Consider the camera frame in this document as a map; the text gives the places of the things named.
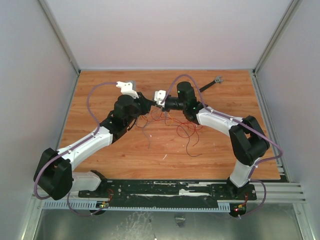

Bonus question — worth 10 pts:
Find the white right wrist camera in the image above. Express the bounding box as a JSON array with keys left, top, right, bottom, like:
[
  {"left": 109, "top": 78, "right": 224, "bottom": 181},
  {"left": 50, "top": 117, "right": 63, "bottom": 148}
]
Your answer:
[{"left": 153, "top": 90, "right": 167, "bottom": 106}]

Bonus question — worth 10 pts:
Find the adjustable wrench black handle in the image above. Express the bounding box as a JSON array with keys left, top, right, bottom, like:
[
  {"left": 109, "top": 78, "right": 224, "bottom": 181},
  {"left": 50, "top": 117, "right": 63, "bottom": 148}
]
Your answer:
[{"left": 199, "top": 75, "right": 224, "bottom": 93}]

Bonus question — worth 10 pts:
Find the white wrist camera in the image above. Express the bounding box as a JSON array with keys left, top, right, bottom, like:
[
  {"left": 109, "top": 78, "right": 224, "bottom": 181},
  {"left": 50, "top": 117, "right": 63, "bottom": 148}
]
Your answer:
[
  {"left": 153, "top": 90, "right": 167, "bottom": 106},
  {"left": 116, "top": 80, "right": 139, "bottom": 99}
]

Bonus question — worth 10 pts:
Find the grey slotted cable duct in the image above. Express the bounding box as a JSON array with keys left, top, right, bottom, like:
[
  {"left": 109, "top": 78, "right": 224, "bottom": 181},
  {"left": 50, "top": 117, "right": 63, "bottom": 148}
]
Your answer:
[{"left": 41, "top": 199, "right": 231, "bottom": 213}]

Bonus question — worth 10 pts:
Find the purple dark wire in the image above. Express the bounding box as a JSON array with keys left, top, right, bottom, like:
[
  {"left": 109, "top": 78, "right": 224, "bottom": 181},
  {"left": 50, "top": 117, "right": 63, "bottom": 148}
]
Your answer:
[{"left": 186, "top": 134, "right": 203, "bottom": 158}]

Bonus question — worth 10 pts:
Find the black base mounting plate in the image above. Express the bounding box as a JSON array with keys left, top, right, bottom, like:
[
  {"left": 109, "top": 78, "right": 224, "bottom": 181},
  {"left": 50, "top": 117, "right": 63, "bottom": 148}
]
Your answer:
[{"left": 78, "top": 179, "right": 257, "bottom": 209}]

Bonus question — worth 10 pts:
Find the aluminium frame rail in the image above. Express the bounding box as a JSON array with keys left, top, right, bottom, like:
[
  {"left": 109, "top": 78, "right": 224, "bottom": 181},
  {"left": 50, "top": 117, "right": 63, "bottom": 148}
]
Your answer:
[{"left": 252, "top": 182, "right": 307, "bottom": 204}]

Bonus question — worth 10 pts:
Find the red wire tangle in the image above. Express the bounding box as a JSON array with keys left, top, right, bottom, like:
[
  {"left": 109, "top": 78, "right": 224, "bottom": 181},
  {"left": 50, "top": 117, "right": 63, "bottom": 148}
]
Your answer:
[{"left": 136, "top": 109, "right": 205, "bottom": 148}]

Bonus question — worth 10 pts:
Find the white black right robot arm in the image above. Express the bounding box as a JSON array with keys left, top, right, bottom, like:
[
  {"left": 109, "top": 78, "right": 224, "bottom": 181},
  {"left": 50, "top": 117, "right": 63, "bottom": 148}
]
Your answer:
[{"left": 154, "top": 81, "right": 270, "bottom": 199}]

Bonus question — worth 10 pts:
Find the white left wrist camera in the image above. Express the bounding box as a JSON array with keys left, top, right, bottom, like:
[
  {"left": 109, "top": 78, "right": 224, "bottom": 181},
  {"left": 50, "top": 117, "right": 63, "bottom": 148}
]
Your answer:
[{"left": 116, "top": 80, "right": 139, "bottom": 99}]

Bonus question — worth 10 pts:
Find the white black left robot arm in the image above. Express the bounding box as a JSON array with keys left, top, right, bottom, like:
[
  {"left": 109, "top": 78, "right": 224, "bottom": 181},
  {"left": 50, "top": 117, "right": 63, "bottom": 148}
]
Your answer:
[{"left": 33, "top": 92, "right": 156, "bottom": 200}]

